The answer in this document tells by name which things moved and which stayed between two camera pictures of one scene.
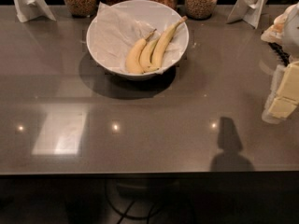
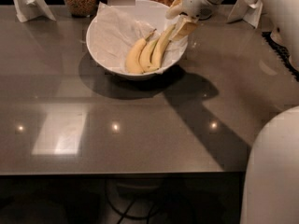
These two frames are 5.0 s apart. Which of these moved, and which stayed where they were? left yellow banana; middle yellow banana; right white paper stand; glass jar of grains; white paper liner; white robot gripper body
Moved: white robot gripper body
Stayed: white paper liner; left yellow banana; glass jar of grains; middle yellow banana; right white paper stand
